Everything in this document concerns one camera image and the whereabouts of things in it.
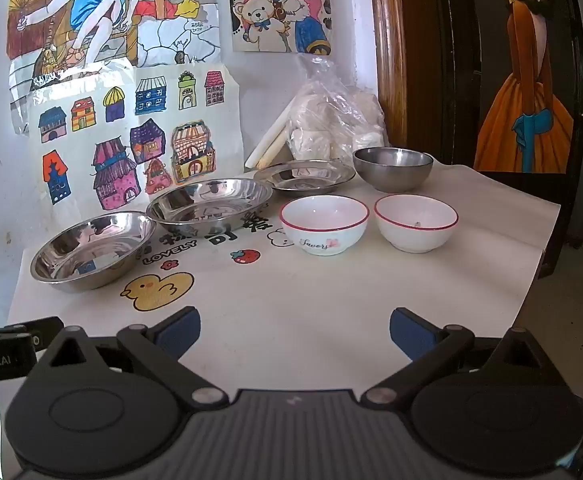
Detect drawing of figure with fan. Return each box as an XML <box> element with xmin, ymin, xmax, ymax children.
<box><xmin>5</xmin><ymin>0</ymin><xmax>222</xmax><ymax>136</ymax></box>

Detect steel bowl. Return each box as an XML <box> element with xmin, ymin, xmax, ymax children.
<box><xmin>352</xmin><ymin>147</ymin><xmax>435</xmax><ymax>194</ymax></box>

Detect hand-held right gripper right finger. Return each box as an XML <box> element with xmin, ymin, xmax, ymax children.
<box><xmin>360</xmin><ymin>306</ymin><xmax>557</xmax><ymax>408</ymax></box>

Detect cream stick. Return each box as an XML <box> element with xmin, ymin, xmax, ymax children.
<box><xmin>256</xmin><ymin>127</ymin><xmax>290</xmax><ymax>170</ymax></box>

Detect white printed tablecloth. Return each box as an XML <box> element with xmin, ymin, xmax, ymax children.
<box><xmin>1</xmin><ymin>157</ymin><xmax>563</xmax><ymax>480</ymax></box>

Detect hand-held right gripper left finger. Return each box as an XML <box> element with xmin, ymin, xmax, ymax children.
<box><xmin>38</xmin><ymin>306</ymin><xmax>229</xmax><ymax>408</ymax></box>

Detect dark metal bowl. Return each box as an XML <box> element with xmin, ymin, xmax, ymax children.
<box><xmin>252</xmin><ymin>159</ymin><xmax>357</xmax><ymax>197</ymax></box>

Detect painting of orange dress figure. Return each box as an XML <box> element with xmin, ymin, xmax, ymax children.
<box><xmin>471</xmin><ymin>0</ymin><xmax>577</xmax><ymax>175</ymax></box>

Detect clear bag of white buns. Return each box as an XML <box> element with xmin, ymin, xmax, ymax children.
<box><xmin>286</xmin><ymin>55</ymin><xmax>389</xmax><ymax>163</ymax></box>

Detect drawing of figure with teddy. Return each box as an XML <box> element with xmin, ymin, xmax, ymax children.
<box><xmin>228</xmin><ymin>0</ymin><xmax>333</xmax><ymax>56</ymax></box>

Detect colourful houses drawing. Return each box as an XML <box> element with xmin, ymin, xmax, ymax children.
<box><xmin>26</xmin><ymin>62</ymin><xmax>244</xmax><ymax>221</ymax></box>

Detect white bowl with pink print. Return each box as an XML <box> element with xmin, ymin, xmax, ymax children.
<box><xmin>278</xmin><ymin>195</ymin><xmax>371</xmax><ymax>257</ymax></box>

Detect white stick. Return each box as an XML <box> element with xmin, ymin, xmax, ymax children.
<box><xmin>244</xmin><ymin>105</ymin><xmax>292</xmax><ymax>170</ymax></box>

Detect steel plate with blue sticker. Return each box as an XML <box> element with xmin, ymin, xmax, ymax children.
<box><xmin>30</xmin><ymin>211</ymin><xmax>158</xmax><ymax>293</ymax></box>

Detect plain white red-rimmed bowl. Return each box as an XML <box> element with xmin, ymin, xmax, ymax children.
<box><xmin>373</xmin><ymin>193</ymin><xmax>459</xmax><ymax>254</ymax></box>

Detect wooden door frame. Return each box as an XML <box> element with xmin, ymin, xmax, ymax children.
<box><xmin>366</xmin><ymin>0</ymin><xmax>477</xmax><ymax>166</ymax></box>

